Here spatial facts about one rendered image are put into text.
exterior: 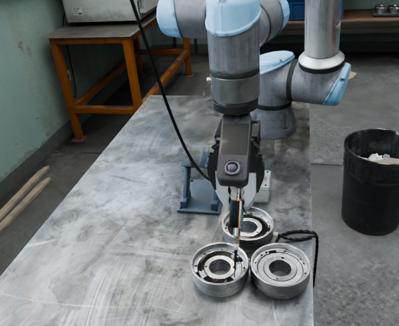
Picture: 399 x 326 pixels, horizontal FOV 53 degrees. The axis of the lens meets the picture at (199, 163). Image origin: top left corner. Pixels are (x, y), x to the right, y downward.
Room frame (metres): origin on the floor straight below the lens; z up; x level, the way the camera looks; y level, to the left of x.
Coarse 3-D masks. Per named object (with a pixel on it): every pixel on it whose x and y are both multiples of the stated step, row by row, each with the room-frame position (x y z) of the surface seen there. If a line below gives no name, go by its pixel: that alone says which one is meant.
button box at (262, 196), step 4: (264, 172) 0.80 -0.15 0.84; (268, 172) 0.80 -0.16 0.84; (264, 176) 0.79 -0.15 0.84; (268, 176) 0.79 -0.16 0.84; (264, 180) 0.77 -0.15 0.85; (268, 180) 0.77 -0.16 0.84; (264, 184) 0.75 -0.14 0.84; (268, 184) 0.75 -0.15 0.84; (260, 188) 0.75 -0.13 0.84; (264, 188) 0.74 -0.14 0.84; (268, 188) 0.75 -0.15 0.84; (260, 192) 0.75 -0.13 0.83; (264, 192) 0.74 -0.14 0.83; (268, 192) 0.75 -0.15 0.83; (260, 196) 0.75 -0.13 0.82; (264, 196) 0.74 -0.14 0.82; (268, 196) 0.75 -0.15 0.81; (256, 200) 0.75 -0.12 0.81; (260, 200) 0.75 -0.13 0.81; (264, 200) 0.74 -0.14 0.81
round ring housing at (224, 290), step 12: (204, 252) 0.57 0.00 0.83; (240, 252) 0.56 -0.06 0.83; (192, 264) 0.53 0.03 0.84; (216, 264) 0.55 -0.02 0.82; (228, 264) 0.54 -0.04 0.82; (192, 276) 0.52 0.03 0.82; (216, 276) 0.51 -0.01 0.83; (228, 276) 0.50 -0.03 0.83; (240, 276) 0.49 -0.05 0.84; (204, 288) 0.49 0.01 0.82; (216, 288) 0.48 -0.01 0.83; (228, 288) 0.48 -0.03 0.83; (240, 288) 0.50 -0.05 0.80
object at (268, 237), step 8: (256, 208) 0.67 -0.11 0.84; (224, 216) 0.66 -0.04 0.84; (264, 216) 0.66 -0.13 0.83; (224, 224) 0.64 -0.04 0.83; (248, 224) 0.65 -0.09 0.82; (256, 224) 0.64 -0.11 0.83; (272, 224) 0.62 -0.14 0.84; (224, 232) 0.61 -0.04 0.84; (256, 232) 0.61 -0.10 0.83; (272, 232) 0.61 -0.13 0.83; (232, 240) 0.59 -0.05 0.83; (240, 240) 0.58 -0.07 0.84; (248, 240) 0.58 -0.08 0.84; (256, 240) 0.58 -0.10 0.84; (264, 240) 0.59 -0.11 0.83; (248, 248) 0.58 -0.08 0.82; (256, 248) 0.58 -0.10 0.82
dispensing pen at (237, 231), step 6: (240, 192) 0.58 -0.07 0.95; (240, 198) 0.57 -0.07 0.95; (234, 204) 0.56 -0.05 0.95; (234, 210) 0.55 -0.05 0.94; (234, 216) 0.55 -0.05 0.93; (228, 222) 0.54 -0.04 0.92; (234, 222) 0.54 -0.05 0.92; (234, 228) 0.55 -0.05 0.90; (240, 228) 0.54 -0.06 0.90; (234, 234) 0.54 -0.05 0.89; (240, 234) 0.54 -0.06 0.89; (234, 240) 0.53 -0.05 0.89; (234, 246) 0.53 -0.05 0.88; (234, 252) 0.52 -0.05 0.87; (234, 258) 0.52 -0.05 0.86; (234, 264) 0.51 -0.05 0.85; (234, 270) 0.51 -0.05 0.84
